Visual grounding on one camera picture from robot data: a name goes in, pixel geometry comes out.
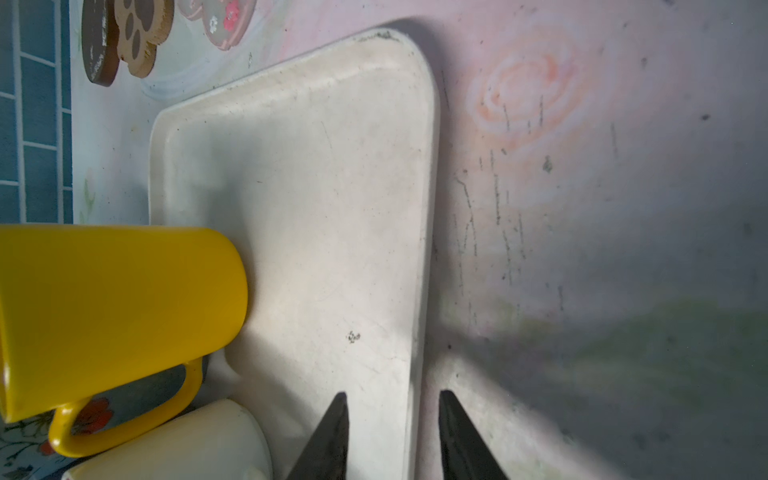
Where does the yellow mug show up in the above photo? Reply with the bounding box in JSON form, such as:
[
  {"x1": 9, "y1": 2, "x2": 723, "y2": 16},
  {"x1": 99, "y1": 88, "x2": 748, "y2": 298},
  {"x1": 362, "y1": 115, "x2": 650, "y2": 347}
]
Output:
[{"x1": 1, "y1": 224, "x2": 248, "y2": 458}]

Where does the red mug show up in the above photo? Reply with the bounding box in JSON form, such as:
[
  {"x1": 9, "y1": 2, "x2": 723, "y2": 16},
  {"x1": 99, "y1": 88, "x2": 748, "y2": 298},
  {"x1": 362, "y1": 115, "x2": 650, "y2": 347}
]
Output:
[{"x1": 63, "y1": 399, "x2": 273, "y2": 479}]

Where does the cork paw print coaster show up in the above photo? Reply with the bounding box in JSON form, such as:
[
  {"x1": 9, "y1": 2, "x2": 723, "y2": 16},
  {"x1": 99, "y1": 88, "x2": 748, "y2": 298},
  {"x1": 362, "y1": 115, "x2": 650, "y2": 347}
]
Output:
[{"x1": 114, "y1": 0, "x2": 174, "y2": 78}]

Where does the brown round coaster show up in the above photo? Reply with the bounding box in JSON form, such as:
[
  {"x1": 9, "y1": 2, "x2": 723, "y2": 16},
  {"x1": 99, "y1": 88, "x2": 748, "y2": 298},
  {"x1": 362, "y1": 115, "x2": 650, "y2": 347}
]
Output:
[{"x1": 81, "y1": 0, "x2": 120, "y2": 87}]

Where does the beige plastic tray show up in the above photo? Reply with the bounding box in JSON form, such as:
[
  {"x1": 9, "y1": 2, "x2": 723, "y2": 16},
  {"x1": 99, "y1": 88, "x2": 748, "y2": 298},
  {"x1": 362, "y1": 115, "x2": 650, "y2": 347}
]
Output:
[{"x1": 149, "y1": 28, "x2": 439, "y2": 479}]

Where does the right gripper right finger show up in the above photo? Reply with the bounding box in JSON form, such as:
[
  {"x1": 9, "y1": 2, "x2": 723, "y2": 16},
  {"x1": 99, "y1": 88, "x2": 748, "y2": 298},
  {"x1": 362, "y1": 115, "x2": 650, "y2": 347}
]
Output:
[{"x1": 438, "y1": 390, "x2": 508, "y2": 480}]

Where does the pink flower coaster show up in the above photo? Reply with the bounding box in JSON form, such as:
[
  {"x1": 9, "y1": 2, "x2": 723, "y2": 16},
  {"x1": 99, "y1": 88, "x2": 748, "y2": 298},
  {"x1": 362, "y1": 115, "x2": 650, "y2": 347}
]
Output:
[{"x1": 175, "y1": 0, "x2": 257, "y2": 51}]

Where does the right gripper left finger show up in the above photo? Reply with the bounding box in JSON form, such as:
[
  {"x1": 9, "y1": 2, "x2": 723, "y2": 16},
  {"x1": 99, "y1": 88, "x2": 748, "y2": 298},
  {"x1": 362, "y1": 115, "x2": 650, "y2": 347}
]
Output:
[{"x1": 287, "y1": 392, "x2": 350, "y2": 480}]

